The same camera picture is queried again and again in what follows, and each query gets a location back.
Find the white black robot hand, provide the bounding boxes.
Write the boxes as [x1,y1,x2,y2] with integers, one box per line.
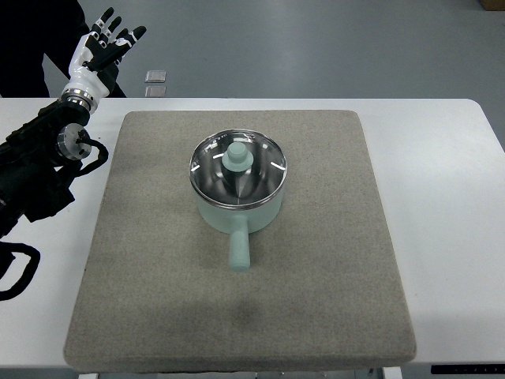
[62,8,147,114]

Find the glass lid with green knob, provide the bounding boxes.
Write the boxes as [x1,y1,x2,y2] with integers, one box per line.
[189,129,287,210]

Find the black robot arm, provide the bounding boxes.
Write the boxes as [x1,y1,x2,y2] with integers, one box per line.
[1,96,109,237]

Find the metal floor plate upper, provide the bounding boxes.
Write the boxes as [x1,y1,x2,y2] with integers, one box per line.
[144,69,166,83]

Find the metal floor plate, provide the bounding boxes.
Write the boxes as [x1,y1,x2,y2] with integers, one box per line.
[144,69,166,83]
[145,85,166,98]

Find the metal floor plate lower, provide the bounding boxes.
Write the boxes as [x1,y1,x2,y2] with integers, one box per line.
[145,85,166,98]

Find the mint green saucepan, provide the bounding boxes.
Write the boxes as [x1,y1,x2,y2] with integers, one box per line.
[190,129,288,274]

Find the grey felt mat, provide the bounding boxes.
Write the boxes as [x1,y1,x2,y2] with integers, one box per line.
[64,110,417,373]

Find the cardboard box corner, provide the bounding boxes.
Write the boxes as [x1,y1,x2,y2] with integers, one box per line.
[479,0,505,11]

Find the black control panel strip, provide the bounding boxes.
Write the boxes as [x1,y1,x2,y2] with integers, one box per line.
[430,364,505,375]

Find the black looped cable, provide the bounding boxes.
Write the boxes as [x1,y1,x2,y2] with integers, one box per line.
[0,241,41,302]

